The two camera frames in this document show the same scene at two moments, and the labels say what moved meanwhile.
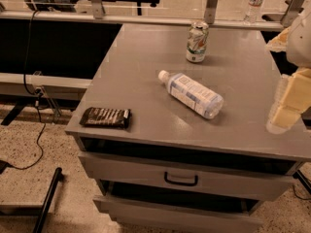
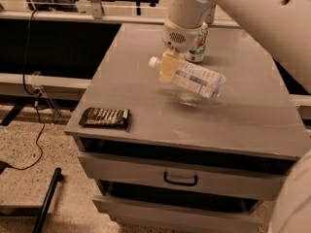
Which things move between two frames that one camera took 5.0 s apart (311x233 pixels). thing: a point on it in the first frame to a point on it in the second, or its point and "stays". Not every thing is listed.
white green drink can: (197, 41) stays
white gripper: (300, 44) to (181, 37)
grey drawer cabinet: (173, 128) stays
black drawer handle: (165, 175) stays
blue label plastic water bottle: (187, 91) to (202, 81)
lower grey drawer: (150, 216) stays
